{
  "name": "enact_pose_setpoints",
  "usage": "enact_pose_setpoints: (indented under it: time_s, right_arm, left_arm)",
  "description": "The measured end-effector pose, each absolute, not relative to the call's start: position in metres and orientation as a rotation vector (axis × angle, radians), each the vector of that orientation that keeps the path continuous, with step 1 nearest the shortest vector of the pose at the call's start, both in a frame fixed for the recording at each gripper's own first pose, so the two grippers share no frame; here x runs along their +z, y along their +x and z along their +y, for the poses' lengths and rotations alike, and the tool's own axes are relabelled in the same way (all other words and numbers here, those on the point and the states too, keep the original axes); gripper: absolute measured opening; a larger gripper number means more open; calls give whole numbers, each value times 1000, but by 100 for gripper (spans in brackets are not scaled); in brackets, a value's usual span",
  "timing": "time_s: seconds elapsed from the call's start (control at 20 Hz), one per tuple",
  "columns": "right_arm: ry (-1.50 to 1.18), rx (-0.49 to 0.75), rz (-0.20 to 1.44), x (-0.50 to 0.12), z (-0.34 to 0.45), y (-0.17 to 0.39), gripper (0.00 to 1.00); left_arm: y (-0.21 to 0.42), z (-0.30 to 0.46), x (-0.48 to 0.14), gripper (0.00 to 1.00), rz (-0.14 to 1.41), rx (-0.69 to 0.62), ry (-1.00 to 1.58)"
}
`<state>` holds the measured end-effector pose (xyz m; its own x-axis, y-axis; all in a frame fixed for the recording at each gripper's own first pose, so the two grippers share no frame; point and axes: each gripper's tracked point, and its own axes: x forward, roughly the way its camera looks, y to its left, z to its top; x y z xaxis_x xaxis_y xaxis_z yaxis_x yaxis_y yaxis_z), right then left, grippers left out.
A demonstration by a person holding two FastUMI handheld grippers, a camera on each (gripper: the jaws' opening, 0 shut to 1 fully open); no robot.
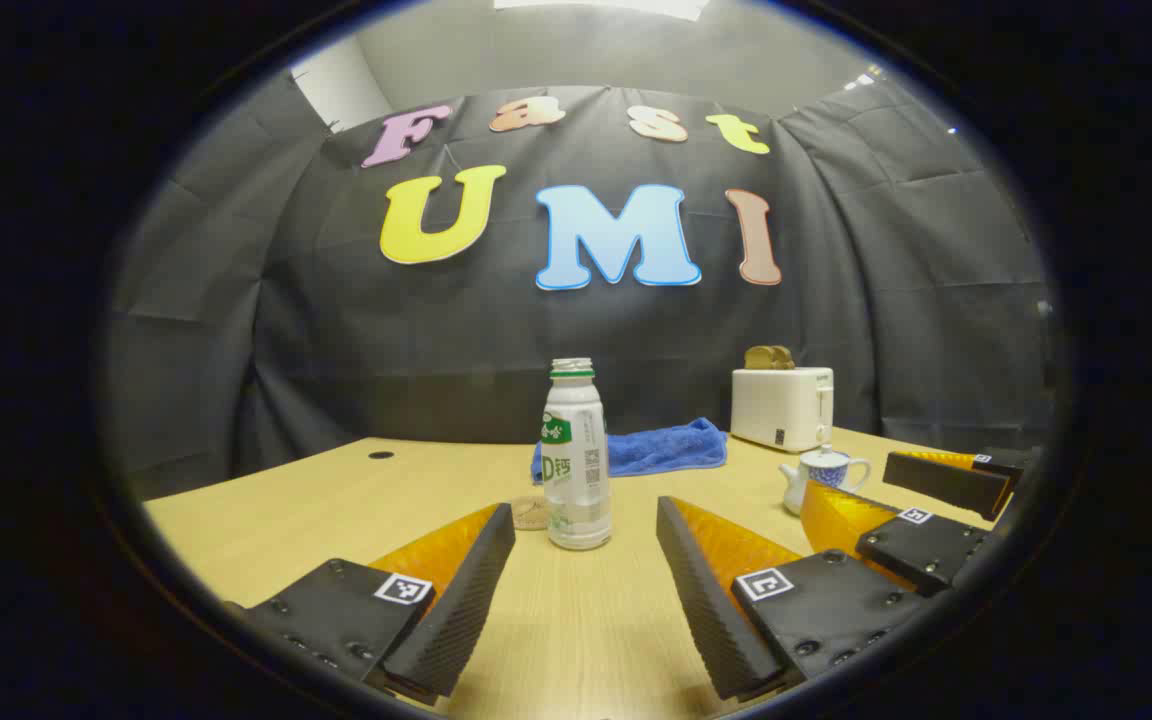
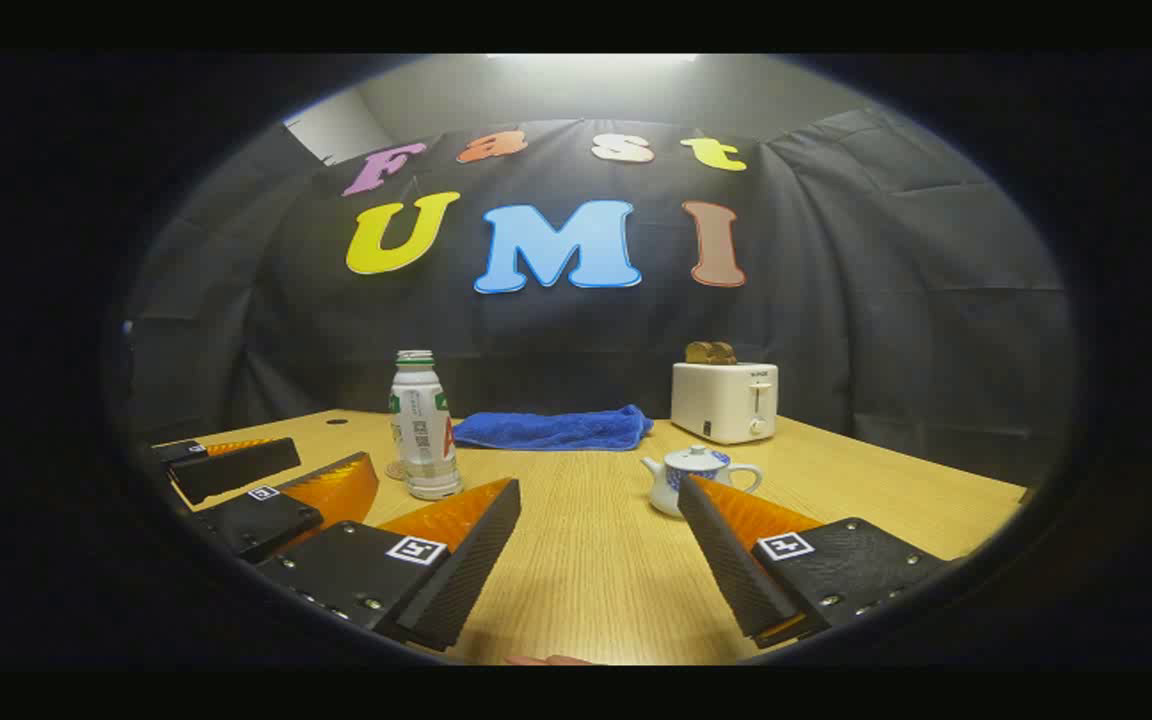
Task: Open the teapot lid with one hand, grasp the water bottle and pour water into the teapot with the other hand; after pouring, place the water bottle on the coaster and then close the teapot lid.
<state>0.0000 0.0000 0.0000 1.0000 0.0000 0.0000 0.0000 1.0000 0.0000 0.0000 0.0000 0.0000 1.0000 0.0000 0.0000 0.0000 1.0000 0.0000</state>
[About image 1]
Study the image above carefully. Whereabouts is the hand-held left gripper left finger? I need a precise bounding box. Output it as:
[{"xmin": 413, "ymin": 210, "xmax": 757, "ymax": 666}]
[{"xmin": 226, "ymin": 502, "xmax": 517, "ymax": 706}]

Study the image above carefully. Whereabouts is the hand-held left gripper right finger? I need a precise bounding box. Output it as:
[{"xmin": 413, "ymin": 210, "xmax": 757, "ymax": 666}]
[{"xmin": 656, "ymin": 495, "xmax": 932, "ymax": 701}]

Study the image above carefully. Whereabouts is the white blue-flowered teacup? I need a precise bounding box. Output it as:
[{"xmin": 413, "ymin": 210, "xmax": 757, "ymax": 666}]
[{"xmin": 779, "ymin": 455, "xmax": 872, "ymax": 517}]

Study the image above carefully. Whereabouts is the white plastic water bottle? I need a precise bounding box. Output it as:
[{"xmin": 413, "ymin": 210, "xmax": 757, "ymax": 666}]
[{"xmin": 541, "ymin": 358, "xmax": 612, "ymax": 551}]

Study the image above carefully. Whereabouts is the blue towel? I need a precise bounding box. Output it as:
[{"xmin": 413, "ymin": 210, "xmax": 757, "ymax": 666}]
[{"xmin": 531, "ymin": 417, "xmax": 729, "ymax": 483}]

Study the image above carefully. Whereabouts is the white toaster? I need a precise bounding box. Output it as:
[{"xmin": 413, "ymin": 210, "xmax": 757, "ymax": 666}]
[{"xmin": 731, "ymin": 366, "xmax": 835, "ymax": 453}]

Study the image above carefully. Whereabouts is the black backdrop cloth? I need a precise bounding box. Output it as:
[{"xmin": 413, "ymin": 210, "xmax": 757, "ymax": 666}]
[{"xmin": 106, "ymin": 75, "xmax": 1057, "ymax": 496}]

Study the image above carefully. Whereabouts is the ceiling light panel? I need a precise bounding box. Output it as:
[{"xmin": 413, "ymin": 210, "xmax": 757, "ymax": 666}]
[{"xmin": 493, "ymin": 0, "xmax": 712, "ymax": 21}]

